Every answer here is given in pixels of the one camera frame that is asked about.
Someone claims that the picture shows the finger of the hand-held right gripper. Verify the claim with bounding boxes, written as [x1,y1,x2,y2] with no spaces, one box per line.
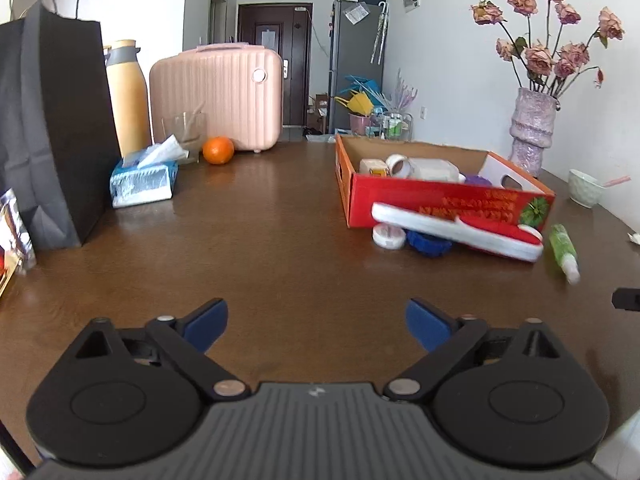
[612,287,640,312]

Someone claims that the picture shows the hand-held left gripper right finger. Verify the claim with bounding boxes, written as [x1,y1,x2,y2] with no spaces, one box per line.
[384,298,561,402]

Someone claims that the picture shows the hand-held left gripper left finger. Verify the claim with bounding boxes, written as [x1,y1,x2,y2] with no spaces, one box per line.
[75,298,252,402]

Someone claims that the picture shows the blue round plastic object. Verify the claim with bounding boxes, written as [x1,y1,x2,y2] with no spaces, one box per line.
[406,230,453,259]

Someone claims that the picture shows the green squeeze bottle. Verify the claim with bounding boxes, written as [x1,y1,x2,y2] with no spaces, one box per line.
[549,224,581,283]

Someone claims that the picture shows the small white round lid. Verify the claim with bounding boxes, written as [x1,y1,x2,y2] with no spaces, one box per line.
[372,224,407,250]

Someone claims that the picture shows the long white red box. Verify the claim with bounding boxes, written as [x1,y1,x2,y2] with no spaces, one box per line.
[371,202,545,263]

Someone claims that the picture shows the red cardboard box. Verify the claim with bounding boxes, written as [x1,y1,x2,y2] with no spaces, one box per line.
[334,134,557,229]

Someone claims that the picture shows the white plastic container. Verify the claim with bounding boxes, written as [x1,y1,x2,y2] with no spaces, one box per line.
[407,158,466,183]

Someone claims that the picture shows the white tape roll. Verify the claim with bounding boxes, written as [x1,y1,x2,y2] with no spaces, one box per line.
[385,154,412,178]

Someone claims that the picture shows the pale green bowl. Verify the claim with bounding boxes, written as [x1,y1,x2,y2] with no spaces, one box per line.
[568,169,608,208]

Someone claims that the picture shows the blue tissue pack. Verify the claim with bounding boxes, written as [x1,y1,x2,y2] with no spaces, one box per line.
[109,135,190,209]

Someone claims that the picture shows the orange fruit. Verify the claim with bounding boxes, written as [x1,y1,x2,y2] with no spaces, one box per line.
[202,136,235,165]

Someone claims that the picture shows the pale purple textured vase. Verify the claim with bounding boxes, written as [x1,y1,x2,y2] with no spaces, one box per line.
[509,87,561,177]

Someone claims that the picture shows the clear glass cup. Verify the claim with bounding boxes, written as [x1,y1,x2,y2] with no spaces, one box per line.
[161,111,207,165]

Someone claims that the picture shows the snack packet with red logo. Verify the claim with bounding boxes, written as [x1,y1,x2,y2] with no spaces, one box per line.
[0,250,16,296]

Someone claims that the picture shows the silver foil packet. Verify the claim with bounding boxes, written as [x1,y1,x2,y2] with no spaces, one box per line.
[0,189,37,273]

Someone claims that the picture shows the pink ribbed suitcase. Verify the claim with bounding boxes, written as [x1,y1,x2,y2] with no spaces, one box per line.
[149,44,283,153]

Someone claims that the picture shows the yellow plastic hanger rack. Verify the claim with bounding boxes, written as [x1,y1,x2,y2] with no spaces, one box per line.
[336,91,373,116]

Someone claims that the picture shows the yellow thermos bottle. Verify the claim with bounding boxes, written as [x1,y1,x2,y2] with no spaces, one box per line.
[103,40,152,158]

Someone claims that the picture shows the pale dried grass stems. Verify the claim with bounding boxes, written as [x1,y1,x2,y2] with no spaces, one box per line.
[392,70,418,111]

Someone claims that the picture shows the blue folding rack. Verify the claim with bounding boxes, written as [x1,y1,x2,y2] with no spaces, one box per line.
[336,75,386,106]

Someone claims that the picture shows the black paper bag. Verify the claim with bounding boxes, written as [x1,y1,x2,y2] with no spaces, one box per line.
[0,0,122,251]

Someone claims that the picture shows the dried pink roses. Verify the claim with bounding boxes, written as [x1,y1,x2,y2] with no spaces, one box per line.
[470,0,626,98]

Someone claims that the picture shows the dark brown door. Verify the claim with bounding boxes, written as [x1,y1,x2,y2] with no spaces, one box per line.
[237,2,313,128]

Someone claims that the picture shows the grey refrigerator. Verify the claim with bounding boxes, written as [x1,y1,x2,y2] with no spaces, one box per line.
[328,0,387,133]

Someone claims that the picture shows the clear folded umbrella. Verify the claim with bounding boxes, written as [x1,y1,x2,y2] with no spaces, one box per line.
[371,2,390,65]

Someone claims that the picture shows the small wire shelf with bottles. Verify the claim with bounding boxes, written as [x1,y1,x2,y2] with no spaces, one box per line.
[380,110,413,141]

